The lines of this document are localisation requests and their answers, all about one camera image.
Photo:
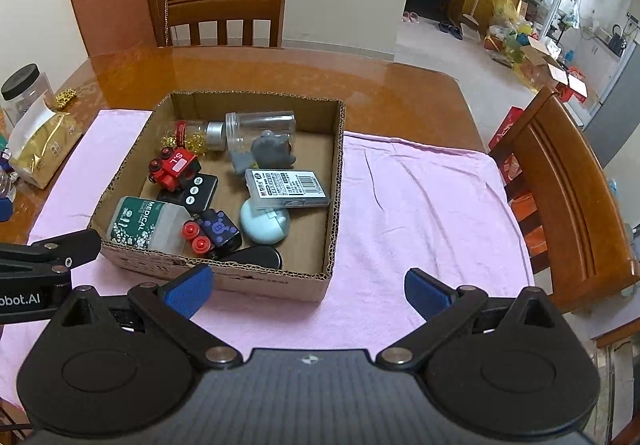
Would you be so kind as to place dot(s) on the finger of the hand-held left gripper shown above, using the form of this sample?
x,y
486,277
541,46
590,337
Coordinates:
x,y
50,250

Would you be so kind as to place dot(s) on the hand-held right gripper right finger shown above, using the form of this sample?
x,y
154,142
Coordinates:
x,y
430,292

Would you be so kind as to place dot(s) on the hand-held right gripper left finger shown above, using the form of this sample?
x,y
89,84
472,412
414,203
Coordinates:
x,y
187,292

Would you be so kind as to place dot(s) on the black toy train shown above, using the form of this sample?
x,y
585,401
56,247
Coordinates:
x,y
217,227

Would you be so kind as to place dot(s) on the cardboard box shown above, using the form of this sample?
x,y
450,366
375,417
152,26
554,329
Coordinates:
x,y
575,85
260,285
542,57

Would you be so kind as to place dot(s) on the black oval case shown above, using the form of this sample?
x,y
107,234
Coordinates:
x,y
255,257

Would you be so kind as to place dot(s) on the green label cotton swab jar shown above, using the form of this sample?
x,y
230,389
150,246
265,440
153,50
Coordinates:
x,y
140,222

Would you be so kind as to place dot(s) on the mint green case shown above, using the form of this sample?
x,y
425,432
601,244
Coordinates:
x,y
260,227

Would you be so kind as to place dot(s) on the black digital timer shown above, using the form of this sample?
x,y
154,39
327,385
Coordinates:
x,y
200,192

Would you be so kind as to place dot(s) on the red toy train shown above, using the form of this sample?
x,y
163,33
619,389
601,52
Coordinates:
x,y
177,165

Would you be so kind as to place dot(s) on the clear labelled plastic case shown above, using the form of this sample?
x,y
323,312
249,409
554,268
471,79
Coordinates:
x,y
287,187

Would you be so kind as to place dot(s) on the grey animal figurine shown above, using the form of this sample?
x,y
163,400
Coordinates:
x,y
272,150

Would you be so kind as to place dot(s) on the glass mug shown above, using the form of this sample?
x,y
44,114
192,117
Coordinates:
x,y
6,182

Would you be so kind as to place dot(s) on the pink cloth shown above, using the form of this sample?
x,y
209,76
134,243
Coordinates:
x,y
425,205

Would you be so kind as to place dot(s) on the gold foil bag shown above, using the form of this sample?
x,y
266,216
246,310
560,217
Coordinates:
x,y
45,145

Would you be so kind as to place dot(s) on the gold bead ornament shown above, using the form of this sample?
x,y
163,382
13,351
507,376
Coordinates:
x,y
65,98

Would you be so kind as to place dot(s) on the yellow capsule bottle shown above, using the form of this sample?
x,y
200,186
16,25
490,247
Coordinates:
x,y
215,135

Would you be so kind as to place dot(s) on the clear jar with black lid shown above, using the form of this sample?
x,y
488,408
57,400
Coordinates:
x,y
20,77

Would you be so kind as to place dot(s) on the red box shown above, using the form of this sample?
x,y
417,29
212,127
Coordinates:
x,y
505,130

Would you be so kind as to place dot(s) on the clear empty jar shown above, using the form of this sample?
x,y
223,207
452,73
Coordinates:
x,y
260,125

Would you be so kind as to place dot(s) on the open cardboard box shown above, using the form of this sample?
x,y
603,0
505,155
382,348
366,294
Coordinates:
x,y
542,57
575,85

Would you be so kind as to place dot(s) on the grey refrigerator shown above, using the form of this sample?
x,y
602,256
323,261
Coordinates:
x,y
615,115

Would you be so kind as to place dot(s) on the dark slippers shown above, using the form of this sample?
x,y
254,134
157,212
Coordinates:
x,y
451,30

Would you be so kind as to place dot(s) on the pink slippers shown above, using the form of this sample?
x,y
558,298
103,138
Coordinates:
x,y
411,17

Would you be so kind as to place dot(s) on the yellow plastic bag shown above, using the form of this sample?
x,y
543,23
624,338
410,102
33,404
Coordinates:
x,y
504,7

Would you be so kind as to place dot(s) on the black kettle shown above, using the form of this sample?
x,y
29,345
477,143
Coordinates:
x,y
617,41

